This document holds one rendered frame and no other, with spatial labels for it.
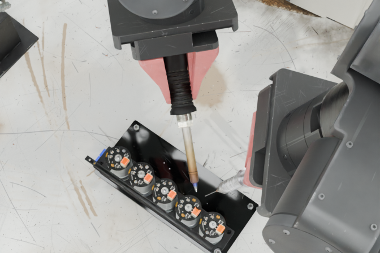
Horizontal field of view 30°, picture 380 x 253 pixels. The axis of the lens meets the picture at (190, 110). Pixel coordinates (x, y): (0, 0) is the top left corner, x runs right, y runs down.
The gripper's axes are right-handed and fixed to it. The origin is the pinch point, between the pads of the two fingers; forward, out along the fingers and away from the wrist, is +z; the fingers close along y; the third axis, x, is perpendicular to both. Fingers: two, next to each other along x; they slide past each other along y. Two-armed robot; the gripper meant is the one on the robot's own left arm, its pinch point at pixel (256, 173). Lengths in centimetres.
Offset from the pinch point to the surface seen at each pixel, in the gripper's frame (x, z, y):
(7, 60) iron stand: -19.6, 26.2, -14.2
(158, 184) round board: -3.7, 14.3, -1.1
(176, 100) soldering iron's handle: -5.1, 7.7, -7.4
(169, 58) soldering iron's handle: -6.6, 6.5, -10.6
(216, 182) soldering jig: 3.3, 17.3, -3.4
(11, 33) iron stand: -20.0, 23.3, -16.2
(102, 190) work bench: -7.4, 22.3, -1.2
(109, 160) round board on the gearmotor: -8.5, 16.1, -2.9
